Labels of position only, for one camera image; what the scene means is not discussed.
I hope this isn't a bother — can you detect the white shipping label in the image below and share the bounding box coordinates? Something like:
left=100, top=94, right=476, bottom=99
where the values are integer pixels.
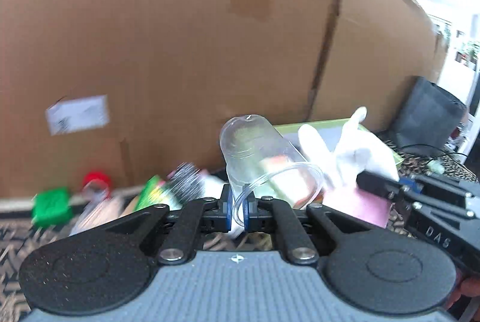
left=45, top=95, right=110, bottom=136

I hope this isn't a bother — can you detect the pink sponge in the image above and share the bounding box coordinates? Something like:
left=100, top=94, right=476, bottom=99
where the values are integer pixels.
left=322, top=189, right=392, bottom=229

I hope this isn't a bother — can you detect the red tape roll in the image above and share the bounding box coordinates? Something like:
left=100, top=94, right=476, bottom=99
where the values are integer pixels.
left=82, top=171, right=112, bottom=199

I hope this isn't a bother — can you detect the small green box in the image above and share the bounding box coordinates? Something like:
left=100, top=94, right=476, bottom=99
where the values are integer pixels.
left=32, top=188, right=73, bottom=227

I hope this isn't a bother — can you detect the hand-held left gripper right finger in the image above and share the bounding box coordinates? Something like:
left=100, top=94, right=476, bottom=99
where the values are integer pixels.
left=242, top=184, right=362, bottom=266

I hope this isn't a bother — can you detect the green packet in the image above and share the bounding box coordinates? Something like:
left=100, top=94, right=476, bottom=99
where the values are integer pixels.
left=134, top=175, right=177, bottom=212

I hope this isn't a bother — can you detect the black bag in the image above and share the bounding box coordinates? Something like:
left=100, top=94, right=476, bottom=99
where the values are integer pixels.
left=388, top=77, right=468, bottom=150

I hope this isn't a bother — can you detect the steel wool scrubber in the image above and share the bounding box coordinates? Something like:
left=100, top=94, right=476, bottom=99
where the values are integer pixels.
left=169, top=163, right=206, bottom=203

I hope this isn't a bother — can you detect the black patterned mat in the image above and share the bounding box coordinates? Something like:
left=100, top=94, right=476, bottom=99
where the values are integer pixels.
left=0, top=153, right=480, bottom=322

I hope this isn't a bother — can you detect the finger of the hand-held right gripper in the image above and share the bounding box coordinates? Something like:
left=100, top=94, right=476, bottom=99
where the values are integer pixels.
left=409, top=174, right=480, bottom=197
left=355, top=170, right=474, bottom=220

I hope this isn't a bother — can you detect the black cable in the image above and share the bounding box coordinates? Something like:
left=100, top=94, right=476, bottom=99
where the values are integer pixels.
left=394, top=143, right=471, bottom=160

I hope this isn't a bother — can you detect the large brown cardboard box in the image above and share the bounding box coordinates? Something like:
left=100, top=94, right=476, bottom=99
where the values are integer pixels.
left=0, top=0, right=445, bottom=199

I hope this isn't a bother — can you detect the white glove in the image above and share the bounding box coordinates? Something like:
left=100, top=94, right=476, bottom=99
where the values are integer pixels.
left=298, top=107, right=400, bottom=191

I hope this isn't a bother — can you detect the light green box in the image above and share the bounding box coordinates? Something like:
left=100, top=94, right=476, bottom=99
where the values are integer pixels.
left=273, top=118, right=405, bottom=167

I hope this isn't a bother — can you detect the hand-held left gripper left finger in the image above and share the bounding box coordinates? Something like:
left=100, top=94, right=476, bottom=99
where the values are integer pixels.
left=101, top=184, right=231, bottom=266

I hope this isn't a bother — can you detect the blurred clear peach item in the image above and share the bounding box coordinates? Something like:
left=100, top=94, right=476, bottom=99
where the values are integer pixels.
left=69, top=190, right=126, bottom=236

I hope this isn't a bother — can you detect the clear plastic cup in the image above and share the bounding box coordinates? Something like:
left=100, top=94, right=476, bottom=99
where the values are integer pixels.
left=219, top=114, right=325, bottom=227

